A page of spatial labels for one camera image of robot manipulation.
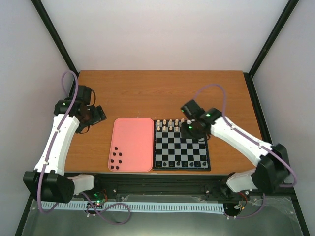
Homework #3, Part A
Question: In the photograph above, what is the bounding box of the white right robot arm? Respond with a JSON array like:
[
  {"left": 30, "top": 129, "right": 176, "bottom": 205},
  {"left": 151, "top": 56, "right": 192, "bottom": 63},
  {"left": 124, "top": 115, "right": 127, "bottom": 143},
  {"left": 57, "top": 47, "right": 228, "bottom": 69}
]
[{"left": 181, "top": 106, "right": 289, "bottom": 194}]

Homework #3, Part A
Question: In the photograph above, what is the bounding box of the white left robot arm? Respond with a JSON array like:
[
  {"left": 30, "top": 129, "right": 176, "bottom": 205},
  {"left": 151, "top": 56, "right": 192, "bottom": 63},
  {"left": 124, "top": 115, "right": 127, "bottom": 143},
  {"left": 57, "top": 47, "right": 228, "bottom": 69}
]
[{"left": 23, "top": 100, "right": 106, "bottom": 203}]

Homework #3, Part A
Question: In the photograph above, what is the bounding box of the black white chess board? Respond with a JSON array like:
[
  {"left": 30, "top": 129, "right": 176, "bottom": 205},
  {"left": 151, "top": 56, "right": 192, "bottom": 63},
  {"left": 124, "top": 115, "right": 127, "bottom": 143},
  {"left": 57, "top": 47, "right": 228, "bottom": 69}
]
[{"left": 153, "top": 119, "right": 211, "bottom": 171}]

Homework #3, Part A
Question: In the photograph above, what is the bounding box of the pink plastic tray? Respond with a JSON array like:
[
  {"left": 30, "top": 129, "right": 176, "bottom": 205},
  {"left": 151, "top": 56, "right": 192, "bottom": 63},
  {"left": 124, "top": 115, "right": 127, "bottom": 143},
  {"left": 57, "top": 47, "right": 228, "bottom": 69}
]
[{"left": 108, "top": 118, "right": 154, "bottom": 173}]

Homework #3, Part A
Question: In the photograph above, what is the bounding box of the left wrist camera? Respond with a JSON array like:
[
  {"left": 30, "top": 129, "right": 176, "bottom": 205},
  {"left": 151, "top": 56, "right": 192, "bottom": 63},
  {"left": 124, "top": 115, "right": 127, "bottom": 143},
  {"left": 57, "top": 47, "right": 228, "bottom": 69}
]
[{"left": 75, "top": 85, "right": 96, "bottom": 106}]

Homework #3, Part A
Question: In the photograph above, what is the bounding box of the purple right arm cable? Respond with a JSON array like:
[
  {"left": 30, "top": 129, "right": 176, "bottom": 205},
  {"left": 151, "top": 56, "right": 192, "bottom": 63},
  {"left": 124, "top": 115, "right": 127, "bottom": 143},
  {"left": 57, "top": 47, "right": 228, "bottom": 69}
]
[{"left": 193, "top": 83, "right": 298, "bottom": 219}]

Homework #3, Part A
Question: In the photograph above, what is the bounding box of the black aluminium frame rail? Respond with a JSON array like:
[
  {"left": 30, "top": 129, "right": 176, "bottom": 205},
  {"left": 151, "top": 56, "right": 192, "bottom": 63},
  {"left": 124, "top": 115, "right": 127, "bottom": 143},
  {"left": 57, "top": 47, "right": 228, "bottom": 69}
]
[{"left": 59, "top": 173, "right": 295, "bottom": 205}]

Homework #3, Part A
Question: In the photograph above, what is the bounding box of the light blue cable duct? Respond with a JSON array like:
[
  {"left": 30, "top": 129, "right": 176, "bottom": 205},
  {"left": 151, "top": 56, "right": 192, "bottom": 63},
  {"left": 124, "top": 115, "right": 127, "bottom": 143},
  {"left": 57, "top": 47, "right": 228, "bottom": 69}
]
[{"left": 42, "top": 200, "right": 224, "bottom": 214}]

